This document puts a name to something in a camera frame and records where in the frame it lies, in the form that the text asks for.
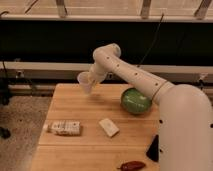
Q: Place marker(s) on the black smartphone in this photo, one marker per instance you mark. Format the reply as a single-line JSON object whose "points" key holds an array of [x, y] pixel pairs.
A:
{"points": [[152, 152]]}

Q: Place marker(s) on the dried red chili pepper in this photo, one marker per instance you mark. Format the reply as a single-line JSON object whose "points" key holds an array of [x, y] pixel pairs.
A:
{"points": [[132, 166]]}

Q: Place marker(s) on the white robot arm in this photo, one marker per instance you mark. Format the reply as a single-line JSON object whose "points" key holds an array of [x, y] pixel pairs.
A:
{"points": [[185, 112]]}

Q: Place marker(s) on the white printed carton box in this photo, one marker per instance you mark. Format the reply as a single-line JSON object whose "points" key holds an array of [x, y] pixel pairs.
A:
{"points": [[63, 128]]}

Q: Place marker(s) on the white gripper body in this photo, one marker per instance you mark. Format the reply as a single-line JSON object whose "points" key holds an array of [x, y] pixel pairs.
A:
{"points": [[96, 74]]}

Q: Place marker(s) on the green bowl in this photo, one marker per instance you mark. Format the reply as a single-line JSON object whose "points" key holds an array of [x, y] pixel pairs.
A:
{"points": [[135, 102]]}

